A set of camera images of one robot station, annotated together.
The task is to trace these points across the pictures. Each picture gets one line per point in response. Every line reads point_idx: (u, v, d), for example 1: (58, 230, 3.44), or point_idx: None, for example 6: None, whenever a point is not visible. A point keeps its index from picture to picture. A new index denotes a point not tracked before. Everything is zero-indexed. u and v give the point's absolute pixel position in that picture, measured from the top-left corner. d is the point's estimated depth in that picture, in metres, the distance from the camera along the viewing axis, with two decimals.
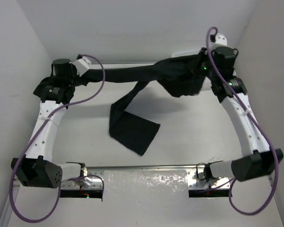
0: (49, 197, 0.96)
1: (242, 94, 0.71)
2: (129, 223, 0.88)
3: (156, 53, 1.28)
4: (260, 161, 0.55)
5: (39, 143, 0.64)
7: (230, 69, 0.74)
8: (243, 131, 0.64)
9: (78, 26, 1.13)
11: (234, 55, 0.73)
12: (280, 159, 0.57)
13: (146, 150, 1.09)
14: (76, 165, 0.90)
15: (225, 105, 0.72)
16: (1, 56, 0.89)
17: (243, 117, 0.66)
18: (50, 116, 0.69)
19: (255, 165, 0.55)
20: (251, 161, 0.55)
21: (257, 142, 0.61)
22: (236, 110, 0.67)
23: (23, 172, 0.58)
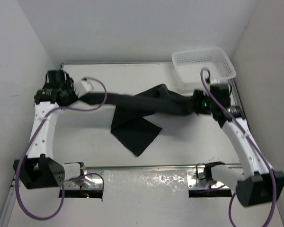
0: (46, 197, 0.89)
1: (240, 119, 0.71)
2: (128, 223, 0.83)
3: (156, 53, 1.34)
4: (261, 182, 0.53)
5: (39, 142, 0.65)
7: (226, 97, 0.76)
8: (243, 154, 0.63)
9: (80, 26, 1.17)
11: (226, 86, 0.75)
12: (282, 182, 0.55)
13: (142, 151, 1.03)
14: (75, 165, 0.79)
15: (226, 131, 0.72)
16: (4, 50, 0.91)
17: (242, 139, 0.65)
18: (47, 115, 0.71)
19: (257, 187, 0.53)
20: (252, 182, 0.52)
21: (257, 165, 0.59)
22: (236, 134, 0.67)
23: (25, 172, 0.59)
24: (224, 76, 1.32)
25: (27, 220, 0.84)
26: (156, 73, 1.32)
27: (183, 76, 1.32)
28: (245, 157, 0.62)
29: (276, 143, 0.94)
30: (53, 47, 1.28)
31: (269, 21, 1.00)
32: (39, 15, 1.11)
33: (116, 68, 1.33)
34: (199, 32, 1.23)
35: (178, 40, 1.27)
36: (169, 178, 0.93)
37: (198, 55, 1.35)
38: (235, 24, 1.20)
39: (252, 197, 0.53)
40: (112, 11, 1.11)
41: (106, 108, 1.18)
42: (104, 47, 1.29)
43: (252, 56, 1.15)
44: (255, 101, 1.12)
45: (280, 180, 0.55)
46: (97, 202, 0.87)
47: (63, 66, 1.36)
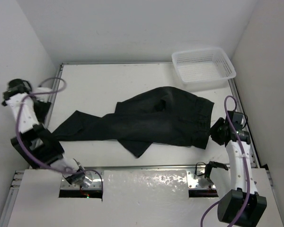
0: (45, 198, 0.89)
1: (245, 143, 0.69)
2: (128, 223, 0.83)
3: (156, 52, 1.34)
4: (239, 199, 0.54)
5: (27, 120, 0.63)
7: (238, 123, 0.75)
8: (234, 171, 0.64)
9: (80, 26, 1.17)
11: (241, 114, 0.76)
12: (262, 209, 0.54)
13: (142, 152, 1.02)
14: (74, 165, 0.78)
15: (226, 149, 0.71)
16: (4, 50, 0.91)
17: (238, 158, 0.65)
18: (24, 99, 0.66)
19: (235, 203, 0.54)
20: (232, 196, 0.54)
21: (243, 184, 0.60)
22: (234, 152, 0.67)
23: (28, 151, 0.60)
24: (224, 76, 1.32)
25: (27, 220, 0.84)
26: (156, 73, 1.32)
27: (183, 76, 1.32)
28: (235, 174, 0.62)
29: (276, 143, 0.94)
30: (53, 47, 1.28)
31: (269, 21, 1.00)
32: (39, 15, 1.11)
33: (116, 68, 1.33)
34: (198, 32, 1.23)
35: (178, 39, 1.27)
36: (169, 178, 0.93)
37: (197, 56, 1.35)
38: (235, 24, 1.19)
39: (227, 210, 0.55)
40: (112, 10, 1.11)
41: (106, 108, 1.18)
42: (104, 46, 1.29)
43: (252, 56, 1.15)
44: (255, 101, 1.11)
45: (262, 208, 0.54)
46: (97, 202, 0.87)
47: (62, 66, 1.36)
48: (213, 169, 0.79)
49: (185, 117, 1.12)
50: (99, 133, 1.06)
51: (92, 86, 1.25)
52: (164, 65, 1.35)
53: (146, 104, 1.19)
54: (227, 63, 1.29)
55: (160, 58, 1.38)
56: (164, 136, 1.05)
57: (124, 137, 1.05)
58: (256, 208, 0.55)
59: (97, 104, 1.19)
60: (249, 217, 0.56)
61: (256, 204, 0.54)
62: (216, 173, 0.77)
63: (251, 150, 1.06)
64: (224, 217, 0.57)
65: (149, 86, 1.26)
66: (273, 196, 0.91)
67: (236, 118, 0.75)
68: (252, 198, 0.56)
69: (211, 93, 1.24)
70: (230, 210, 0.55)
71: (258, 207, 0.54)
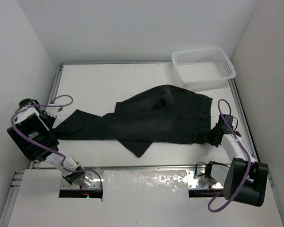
0: (46, 198, 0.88)
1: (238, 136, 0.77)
2: (128, 223, 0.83)
3: (156, 52, 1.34)
4: (242, 166, 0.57)
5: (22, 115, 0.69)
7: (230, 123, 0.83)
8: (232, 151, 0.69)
9: (80, 26, 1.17)
11: (231, 116, 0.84)
12: (265, 175, 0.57)
13: (143, 152, 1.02)
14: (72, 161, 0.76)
15: (223, 144, 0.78)
16: (4, 51, 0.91)
17: (234, 141, 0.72)
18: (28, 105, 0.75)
19: (238, 171, 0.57)
20: (234, 164, 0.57)
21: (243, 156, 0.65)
22: (228, 138, 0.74)
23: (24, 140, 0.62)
24: (224, 75, 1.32)
25: (27, 219, 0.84)
26: (156, 73, 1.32)
27: (183, 75, 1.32)
28: (234, 152, 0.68)
29: (276, 143, 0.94)
30: (53, 47, 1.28)
31: (269, 21, 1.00)
32: (39, 16, 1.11)
33: (116, 68, 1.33)
34: (199, 32, 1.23)
35: (178, 39, 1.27)
36: (169, 178, 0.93)
37: (197, 56, 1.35)
38: (235, 24, 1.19)
39: (232, 180, 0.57)
40: (113, 10, 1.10)
41: (106, 107, 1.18)
42: (105, 46, 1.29)
43: (252, 56, 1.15)
44: (255, 101, 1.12)
45: (264, 175, 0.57)
46: (97, 202, 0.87)
47: (62, 66, 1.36)
48: (214, 167, 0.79)
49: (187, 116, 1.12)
50: (99, 133, 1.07)
51: (93, 86, 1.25)
52: (164, 64, 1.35)
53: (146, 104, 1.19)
54: (227, 63, 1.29)
55: (160, 58, 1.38)
56: (164, 136, 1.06)
57: (124, 137, 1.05)
58: (260, 176, 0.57)
59: (97, 104, 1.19)
60: (255, 188, 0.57)
61: (258, 171, 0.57)
62: (216, 170, 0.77)
63: (251, 150, 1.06)
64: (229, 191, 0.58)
65: (149, 86, 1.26)
66: (274, 196, 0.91)
67: (228, 120, 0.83)
68: (255, 170, 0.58)
69: (211, 92, 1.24)
70: (235, 180, 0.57)
71: (261, 175, 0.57)
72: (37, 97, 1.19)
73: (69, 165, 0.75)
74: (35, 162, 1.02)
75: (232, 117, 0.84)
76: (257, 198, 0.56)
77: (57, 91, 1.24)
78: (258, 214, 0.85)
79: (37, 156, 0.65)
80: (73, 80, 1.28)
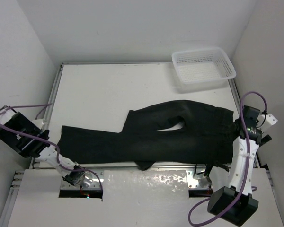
0: (46, 198, 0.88)
1: (253, 141, 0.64)
2: (128, 223, 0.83)
3: (156, 53, 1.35)
4: (230, 197, 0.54)
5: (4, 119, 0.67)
7: (253, 120, 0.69)
8: (233, 169, 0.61)
9: (80, 27, 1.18)
11: (257, 109, 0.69)
12: (252, 211, 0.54)
13: (149, 165, 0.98)
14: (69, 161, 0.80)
15: (234, 145, 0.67)
16: (4, 51, 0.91)
17: (241, 157, 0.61)
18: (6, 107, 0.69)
19: (225, 200, 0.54)
20: (223, 192, 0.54)
21: (238, 184, 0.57)
22: (238, 150, 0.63)
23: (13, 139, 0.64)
24: (224, 75, 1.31)
25: (27, 220, 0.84)
26: (156, 73, 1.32)
27: (183, 76, 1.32)
28: (233, 172, 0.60)
29: (276, 143, 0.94)
30: (53, 47, 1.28)
31: (269, 21, 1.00)
32: (39, 16, 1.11)
33: (116, 68, 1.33)
34: (199, 32, 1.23)
35: (178, 39, 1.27)
36: (169, 178, 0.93)
37: (197, 56, 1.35)
38: (234, 24, 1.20)
39: (216, 204, 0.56)
40: (113, 11, 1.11)
41: (106, 107, 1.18)
42: (105, 47, 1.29)
43: (252, 56, 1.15)
44: (255, 101, 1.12)
45: (252, 210, 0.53)
46: (97, 202, 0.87)
47: (62, 66, 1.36)
48: (214, 169, 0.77)
49: (189, 115, 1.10)
50: (99, 133, 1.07)
51: (93, 86, 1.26)
52: (164, 65, 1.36)
53: (146, 104, 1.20)
54: (227, 63, 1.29)
55: (160, 58, 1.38)
56: (164, 136, 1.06)
57: (124, 138, 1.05)
58: (245, 209, 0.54)
59: (97, 104, 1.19)
60: (236, 216, 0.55)
61: (246, 206, 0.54)
62: (216, 173, 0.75)
63: None
64: (211, 210, 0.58)
65: (149, 86, 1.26)
66: (274, 196, 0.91)
67: (252, 114, 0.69)
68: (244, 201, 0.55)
69: (212, 93, 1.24)
70: (219, 205, 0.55)
71: (249, 210, 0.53)
72: (38, 97, 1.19)
73: (66, 162, 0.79)
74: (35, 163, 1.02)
75: (259, 113, 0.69)
76: (235, 222, 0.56)
77: (57, 91, 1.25)
78: (258, 214, 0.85)
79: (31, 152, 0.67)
80: (73, 80, 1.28)
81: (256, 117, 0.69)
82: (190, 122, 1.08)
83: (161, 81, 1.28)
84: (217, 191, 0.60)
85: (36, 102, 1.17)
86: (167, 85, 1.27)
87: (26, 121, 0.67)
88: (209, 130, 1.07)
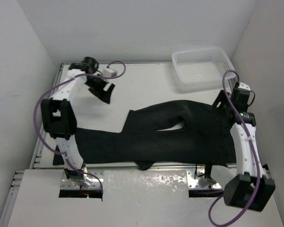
0: (46, 197, 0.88)
1: (250, 125, 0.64)
2: (128, 223, 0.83)
3: (156, 53, 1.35)
4: (246, 185, 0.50)
5: (64, 91, 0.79)
7: (244, 104, 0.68)
8: (239, 155, 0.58)
9: (80, 27, 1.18)
11: (247, 92, 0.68)
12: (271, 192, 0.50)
13: (149, 165, 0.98)
14: (80, 160, 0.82)
15: (231, 133, 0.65)
16: (4, 51, 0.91)
17: (244, 141, 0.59)
18: (76, 76, 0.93)
19: (243, 190, 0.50)
20: (238, 183, 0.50)
21: (251, 168, 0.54)
22: (239, 135, 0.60)
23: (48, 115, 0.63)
24: (224, 75, 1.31)
25: (27, 220, 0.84)
26: (156, 73, 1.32)
27: (183, 76, 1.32)
28: (242, 158, 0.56)
29: (276, 143, 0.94)
30: (54, 47, 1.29)
31: (269, 21, 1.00)
32: (39, 16, 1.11)
33: (116, 68, 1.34)
34: (199, 32, 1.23)
35: (178, 39, 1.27)
36: (169, 178, 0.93)
37: (197, 56, 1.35)
38: (235, 24, 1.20)
39: (234, 197, 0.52)
40: (113, 11, 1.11)
41: (106, 107, 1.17)
42: (105, 47, 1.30)
43: (252, 56, 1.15)
44: (255, 101, 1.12)
45: (270, 191, 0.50)
46: (97, 202, 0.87)
47: (62, 66, 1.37)
48: (215, 168, 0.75)
49: (189, 115, 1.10)
50: (99, 133, 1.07)
51: None
52: (163, 65, 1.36)
53: (146, 104, 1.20)
54: (227, 63, 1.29)
55: (160, 58, 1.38)
56: (164, 136, 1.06)
57: (124, 137, 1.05)
58: (264, 193, 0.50)
59: (97, 104, 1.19)
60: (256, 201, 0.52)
61: (264, 189, 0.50)
62: (216, 170, 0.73)
63: None
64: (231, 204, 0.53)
65: (149, 86, 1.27)
66: (274, 197, 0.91)
67: (242, 100, 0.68)
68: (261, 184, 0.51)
69: (212, 93, 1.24)
70: (238, 196, 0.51)
71: (268, 192, 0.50)
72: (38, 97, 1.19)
73: (74, 161, 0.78)
74: (35, 162, 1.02)
75: (248, 95, 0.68)
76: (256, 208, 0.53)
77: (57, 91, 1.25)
78: (258, 214, 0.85)
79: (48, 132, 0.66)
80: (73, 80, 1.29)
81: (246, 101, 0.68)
82: (190, 122, 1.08)
83: (161, 81, 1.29)
84: (229, 183, 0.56)
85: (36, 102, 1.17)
86: (167, 85, 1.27)
87: (65, 117, 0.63)
88: (209, 130, 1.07)
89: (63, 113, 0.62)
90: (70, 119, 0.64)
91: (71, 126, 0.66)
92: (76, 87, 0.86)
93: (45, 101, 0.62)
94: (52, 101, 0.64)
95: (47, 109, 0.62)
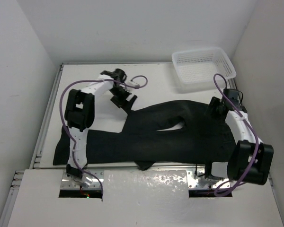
0: (46, 197, 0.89)
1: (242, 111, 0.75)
2: (128, 223, 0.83)
3: (156, 53, 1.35)
4: (248, 148, 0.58)
5: (91, 88, 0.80)
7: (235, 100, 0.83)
8: (237, 130, 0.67)
9: (80, 27, 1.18)
11: (235, 91, 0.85)
12: (270, 157, 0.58)
13: (149, 165, 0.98)
14: (84, 161, 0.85)
15: (227, 121, 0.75)
16: (4, 51, 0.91)
17: (239, 120, 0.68)
18: (105, 79, 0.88)
19: (244, 152, 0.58)
20: (239, 146, 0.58)
21: (249, 137, 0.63)
22: (233, 117, 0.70)
23: (73, 103, 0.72)
24: (224, 75, 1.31)
25: (27, 220, 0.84)
26: (156, 73, 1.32)
27: (183, 76, 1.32)
28: (239, 132, 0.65)
29: (275, 143, 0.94)
30: (53, 47, 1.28)
31: (269, 21, 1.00)
32: (39, 16, 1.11)
33: (116, 68, 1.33)
34: (199, 32, 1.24)
35: (178, 39, 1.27)
36: (169, 178, 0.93)
37: (197, 56, 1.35)
38: (235, 24, 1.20)
39: (237, 161, 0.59)
40: (113, 11, 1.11)
41: (106, 107, 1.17)
42: (105, 47, 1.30)
43: (252, 56, 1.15)
44: (255, 101, 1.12)
45: (270, 155, 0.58)
46: (97, 202, 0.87)
47: (62, 66, 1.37)
48: (214, 164, 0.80)
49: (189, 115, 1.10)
50: (99, 133, 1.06)
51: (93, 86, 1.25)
52: (163, 65, 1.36)
53: (146, 104, 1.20)
54: (227, 63, 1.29)
55: (160, 58, 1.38)
56: (164, 136, 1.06)
57: (124, 137, 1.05)
58: (265, 158, 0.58)
59: (97, 104, 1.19)
60: (259, 169, 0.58)
61: (263, 152, 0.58)
62: (216, 165, 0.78)
63: None
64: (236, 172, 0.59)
65: (149, 86, 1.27)
66: (274, 196, 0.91)
67: (233, 95, 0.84)
68: (260, 151, 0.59)
69: (212, 93, 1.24)
70: (242, 162, 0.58)
71: (267, 156, 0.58)
72: (38, 97, 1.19)
73: (79, 158, 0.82)
74: (35, 162, 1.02)
75: (237, 92, 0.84)
76: (260, 178, 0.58)
77: (57, 91, 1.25)
78: (258, 213, 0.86)
79: (68, 119, 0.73)
80: (73, 80, 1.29)
81: (235, 97, 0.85)
82: (190, 122, 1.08)
83: (161, 81, 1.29)
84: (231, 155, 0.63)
85: (36, 102, 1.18)
86: (167, 85, 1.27)
87: (86, 108, 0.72)
88: (209, 130, 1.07)
89: (87, 103, 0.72)
90: (89, 112, 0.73)
91: (89, 119, 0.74)
92: (103, 89, 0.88)
93: (74, 91, 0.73)
94: (78, 93, 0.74)
95: (73, 99, 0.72)
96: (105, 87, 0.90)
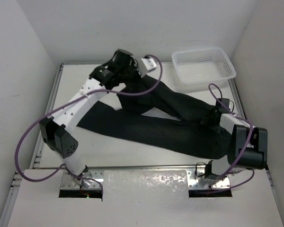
0: (45, 197, 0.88)
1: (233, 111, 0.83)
2: (128, 223, 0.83)
3: (156, 53, 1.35)
4: (244, 129, 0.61)
5: (67, 114, 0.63)
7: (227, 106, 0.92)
8: (231, 121, 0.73)
9: (80, 27, 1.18)
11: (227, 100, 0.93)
12: (266, 136, 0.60)
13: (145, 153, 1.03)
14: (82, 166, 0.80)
15: (221, 123, 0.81)
16: (4, 51, 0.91)
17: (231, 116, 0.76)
18: (88, 93, 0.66)
19: (241, 133, 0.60)
20: (236, 128, 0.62)
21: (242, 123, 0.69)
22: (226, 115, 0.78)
23: (46, 135, 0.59)
24: (224, 75, 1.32)
25: (26, 220, 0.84)
26: (156, 73, 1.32)
27: (183, 76, 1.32)
28: (233, 121, 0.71)
29: (275, 143, 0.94)
30: (53, 47, 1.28)
31: (269, 21, 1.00)
32: (39, 16, 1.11)
33: None
34: (199, 32, 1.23)
35: (178, 39, 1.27)
36: (169, 178, 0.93)
37: (197, 56, 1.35)
38: (235, 24, 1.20)
39: (235, 143, 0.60)
40: (113, 11, 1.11)
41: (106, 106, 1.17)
42: (105, 47, 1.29)
43: (252, 56, 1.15)
44: (255, 100, 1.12)
45: (265, 135, 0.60)
46: (97, 202, 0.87)
47: (62, 66, 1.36)
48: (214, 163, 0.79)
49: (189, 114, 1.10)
50: None
51: None
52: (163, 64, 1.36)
53: None
54: (227, 63, 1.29)
55: (160, 58, 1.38)
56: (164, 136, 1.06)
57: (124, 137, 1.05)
58: (261, 137, 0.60)
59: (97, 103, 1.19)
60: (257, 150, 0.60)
61: (259, 134, 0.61)
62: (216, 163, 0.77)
63: None
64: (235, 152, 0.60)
65: None
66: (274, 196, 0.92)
67: (225, 104, 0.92)
68: (255, 134, 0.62)
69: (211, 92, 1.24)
70: (240, 143, 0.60)
71: (263, 137, 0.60)
72: (38, 97, 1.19)
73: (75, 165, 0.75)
74: (35, 162, 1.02)
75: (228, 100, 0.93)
76: (260, 162, 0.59)
77: (57, 91, 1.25)
78: (258, 213, 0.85)
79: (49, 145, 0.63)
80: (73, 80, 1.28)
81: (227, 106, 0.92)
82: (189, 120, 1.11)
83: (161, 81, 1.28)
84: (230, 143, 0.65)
85: (36, 102, 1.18)
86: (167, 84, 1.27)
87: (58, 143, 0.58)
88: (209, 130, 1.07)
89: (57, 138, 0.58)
90: (66, 145, 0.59)
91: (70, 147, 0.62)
92: (88, 105, 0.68)
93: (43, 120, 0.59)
94: (50, 123, 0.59)
95: (44, 131, 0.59)
96: (93, 100, 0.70)
